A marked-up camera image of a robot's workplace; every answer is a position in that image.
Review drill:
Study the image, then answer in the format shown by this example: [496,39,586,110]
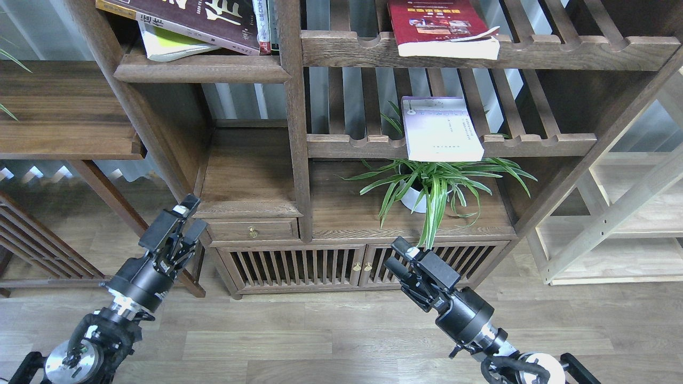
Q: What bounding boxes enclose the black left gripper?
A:
[106,194,208,313]

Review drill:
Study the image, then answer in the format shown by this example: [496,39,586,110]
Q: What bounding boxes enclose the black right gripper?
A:
[384,236,495,345]

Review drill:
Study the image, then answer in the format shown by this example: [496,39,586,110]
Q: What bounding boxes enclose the yellow green paperback book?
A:
[138,21,220,62]

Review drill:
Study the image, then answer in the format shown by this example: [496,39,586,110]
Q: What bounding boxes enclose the maroon book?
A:
[96,1,261,55]

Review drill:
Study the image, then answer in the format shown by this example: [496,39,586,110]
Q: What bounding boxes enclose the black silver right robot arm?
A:
[385,237,598,383]

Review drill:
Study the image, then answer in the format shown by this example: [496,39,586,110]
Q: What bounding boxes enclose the light wooden shelf rack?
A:
[527,70,682,286]

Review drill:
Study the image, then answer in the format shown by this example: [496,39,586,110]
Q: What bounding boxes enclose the white plant pot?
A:
[399,165,453,213]

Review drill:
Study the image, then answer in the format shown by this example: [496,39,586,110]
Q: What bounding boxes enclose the green spider plant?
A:
[352,99,534,250]

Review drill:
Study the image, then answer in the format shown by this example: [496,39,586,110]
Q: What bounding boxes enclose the white purple paperback book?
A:
[401,95,485,162]

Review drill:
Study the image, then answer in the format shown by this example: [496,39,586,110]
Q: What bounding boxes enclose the dark wooden bookshelf cabinet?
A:
[65,1,681,298]

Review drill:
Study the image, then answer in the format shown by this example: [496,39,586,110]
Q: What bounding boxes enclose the dark wooden side table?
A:
[0,60,207,298]

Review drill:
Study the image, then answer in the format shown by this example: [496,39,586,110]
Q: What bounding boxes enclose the white red upright book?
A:
[252,0,272,55]

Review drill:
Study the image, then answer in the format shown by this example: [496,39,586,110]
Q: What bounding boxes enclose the red paperback book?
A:
[386,1,500,60]

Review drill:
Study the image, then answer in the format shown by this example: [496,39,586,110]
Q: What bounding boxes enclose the dark green upright book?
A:
[267,0,280,54]

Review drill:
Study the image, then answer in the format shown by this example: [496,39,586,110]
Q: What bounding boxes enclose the green leaves at left edge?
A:
[1,36,33,121]

